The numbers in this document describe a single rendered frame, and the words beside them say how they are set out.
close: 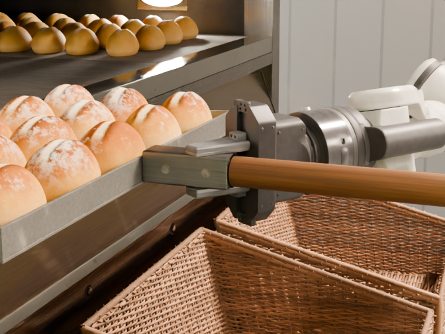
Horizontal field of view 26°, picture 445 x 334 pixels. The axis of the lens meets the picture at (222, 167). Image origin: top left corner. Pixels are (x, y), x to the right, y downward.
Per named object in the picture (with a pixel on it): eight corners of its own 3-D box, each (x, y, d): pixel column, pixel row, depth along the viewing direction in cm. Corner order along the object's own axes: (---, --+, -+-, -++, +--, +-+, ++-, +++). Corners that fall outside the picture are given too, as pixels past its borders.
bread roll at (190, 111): (171, 126, 123) (171, 84, 122) (220, 130, 122) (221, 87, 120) (144, 142, 114) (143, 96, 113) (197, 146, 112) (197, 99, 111)
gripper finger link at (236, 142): (181, 152, 94) (232, 144, 98) (200, 158, 92) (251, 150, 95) (181, 136, 94) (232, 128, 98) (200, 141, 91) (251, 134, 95)
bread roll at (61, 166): (52, 183, 94) (51, 127, 93) (115, 188, 93) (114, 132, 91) (1, 209, 85) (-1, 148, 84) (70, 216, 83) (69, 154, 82)
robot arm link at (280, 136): (270, 107, 92) (361, 96, 99) (212, 95, 100) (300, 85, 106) (269, 234, 95) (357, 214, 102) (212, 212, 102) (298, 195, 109)
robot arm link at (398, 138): (296, 111, 107) (370, 101, 114) (309, 206, 108) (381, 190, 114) (368, 101, 98) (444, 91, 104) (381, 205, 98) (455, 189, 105)
